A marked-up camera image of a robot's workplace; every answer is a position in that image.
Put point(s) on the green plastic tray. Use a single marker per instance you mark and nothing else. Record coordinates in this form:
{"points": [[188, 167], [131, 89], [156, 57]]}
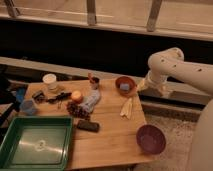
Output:
{"points": [[36, 144]]}

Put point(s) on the black rectangular block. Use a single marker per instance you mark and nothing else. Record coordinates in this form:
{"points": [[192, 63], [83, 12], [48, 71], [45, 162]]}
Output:
{"points": [[88, 126]]}

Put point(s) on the peeled banana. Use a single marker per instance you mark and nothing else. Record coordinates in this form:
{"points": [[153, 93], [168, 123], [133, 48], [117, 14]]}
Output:
{"points": [[126, 110]]}

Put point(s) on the black sunglasses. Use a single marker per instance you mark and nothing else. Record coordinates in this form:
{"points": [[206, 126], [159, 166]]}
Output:
{"points": [[62, 96]]}

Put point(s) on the orange fruit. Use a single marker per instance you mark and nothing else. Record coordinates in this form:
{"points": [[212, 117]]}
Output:
{"points": [[77, 96]]}

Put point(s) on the small dark red cup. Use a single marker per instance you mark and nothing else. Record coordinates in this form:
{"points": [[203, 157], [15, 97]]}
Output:
{"points": [[94, 81]]}

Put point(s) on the white cup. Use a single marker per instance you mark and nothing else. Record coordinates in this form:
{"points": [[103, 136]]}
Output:
{"points": [[50, 80]]}

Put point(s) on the orange bowl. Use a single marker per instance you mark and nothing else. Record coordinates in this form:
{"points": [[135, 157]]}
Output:
{"points": [[130, 81]]}

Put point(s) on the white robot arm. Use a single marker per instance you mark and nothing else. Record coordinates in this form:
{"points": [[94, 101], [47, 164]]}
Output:
{"points": [[169, 74]]}

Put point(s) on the blue plastic cup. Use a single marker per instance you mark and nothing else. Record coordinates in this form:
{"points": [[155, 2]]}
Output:
{"points": [[28, 107]]}

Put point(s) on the blue sponge block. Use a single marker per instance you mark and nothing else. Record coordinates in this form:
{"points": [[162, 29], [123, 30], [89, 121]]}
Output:
{"points": [[124, 86]]}

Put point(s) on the purple bowl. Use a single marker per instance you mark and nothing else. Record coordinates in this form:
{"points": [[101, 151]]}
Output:
{"points": [[151, 139]]}

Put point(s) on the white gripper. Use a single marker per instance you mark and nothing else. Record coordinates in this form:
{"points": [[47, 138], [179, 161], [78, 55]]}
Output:
{"points": [[153, 85]]}

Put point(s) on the wooden table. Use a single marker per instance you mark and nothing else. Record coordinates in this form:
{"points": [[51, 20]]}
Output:
{"points": [[115, 143]]}

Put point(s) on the small dark box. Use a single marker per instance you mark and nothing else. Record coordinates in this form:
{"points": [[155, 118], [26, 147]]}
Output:
{"points": [[39, 96]]}

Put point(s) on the bunch of dark grapes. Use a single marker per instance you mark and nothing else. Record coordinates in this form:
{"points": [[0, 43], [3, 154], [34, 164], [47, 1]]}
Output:
{"points": [[77, 111]]}

